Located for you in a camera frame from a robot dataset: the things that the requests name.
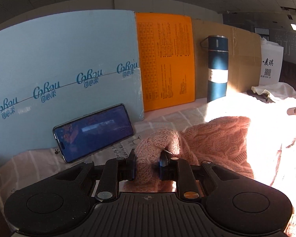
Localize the white folded cloth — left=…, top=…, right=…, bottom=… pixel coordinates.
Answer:
left=251, top=82, right=296, bottom=102

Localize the blue thermos bottle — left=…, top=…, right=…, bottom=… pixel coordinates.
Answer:
left=200, top=35, right=229, bottom=103

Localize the small dark grey cloth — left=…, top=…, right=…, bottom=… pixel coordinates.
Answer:
left=246, top=90, right=274, bottom=103

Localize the brown cardboard box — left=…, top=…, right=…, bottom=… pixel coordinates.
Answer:
left=192, top=19, right=261, bottom=99

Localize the white printed tote bag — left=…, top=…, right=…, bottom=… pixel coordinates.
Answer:
left=259, top=38, right=283, bottom=86

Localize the black smartphone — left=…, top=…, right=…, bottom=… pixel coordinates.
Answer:
left=53, top=104, right=134, bottom=163

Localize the pink knitted sweater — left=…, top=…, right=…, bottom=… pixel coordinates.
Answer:
left=123, top=94, right=296, bottom=236

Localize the black sofa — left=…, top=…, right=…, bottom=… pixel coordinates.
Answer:
left=279, top=61, right=296, bottom=90

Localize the light blue tissue carton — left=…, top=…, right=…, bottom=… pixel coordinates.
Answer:
left=0, top=10, right=144, bottom=166

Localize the orange printed box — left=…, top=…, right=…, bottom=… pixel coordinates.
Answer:
left=136, top=13, right=195, bottom=112

